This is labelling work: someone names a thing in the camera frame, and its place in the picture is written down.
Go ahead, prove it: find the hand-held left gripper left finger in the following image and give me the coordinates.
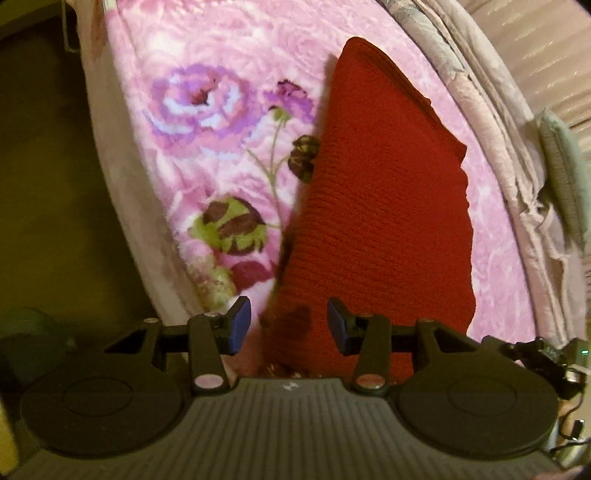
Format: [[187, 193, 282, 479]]
[[104, 296, 253, 396]]

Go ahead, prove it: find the grey and pink folded quilt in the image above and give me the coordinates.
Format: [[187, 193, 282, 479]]
[[379, 0, 591, 343]]

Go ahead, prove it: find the pink curtain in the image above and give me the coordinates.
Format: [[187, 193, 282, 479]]
[[466, 0, 591, 131]]

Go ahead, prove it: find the grey-green pillow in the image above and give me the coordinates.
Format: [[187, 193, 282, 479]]
[[538, 108, 591, 254]]

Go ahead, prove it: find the pink floral blanket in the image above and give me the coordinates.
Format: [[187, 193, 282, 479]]
[[76, 0, 557, 376]]

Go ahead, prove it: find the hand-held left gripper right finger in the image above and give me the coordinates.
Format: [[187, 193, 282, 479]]
[[326, 298, 485, 397]]

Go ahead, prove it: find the red patterned knit sweater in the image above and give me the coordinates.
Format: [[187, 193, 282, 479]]
[[261, 37, 478, 384]]

